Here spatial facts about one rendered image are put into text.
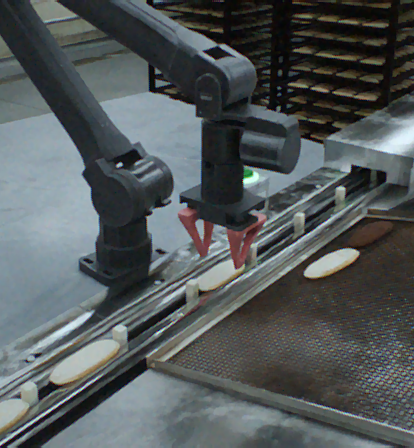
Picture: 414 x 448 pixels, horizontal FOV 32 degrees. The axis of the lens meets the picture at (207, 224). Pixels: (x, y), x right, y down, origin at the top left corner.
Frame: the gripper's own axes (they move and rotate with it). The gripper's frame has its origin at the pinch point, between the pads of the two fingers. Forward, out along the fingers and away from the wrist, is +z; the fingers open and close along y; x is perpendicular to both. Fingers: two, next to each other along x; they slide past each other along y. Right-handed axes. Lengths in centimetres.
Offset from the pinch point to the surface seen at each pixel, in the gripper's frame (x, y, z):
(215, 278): 2.4, -0.8, 2.2
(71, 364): 28.1, 0.1, 2.3
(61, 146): -30, 67, 6
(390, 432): 25.8, -36.6, -6.0
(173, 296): 8.2, 1.8, 3.3
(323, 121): -211, 99, 50
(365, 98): -208, 78, 35
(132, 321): 16.2, 1.9, 3.3
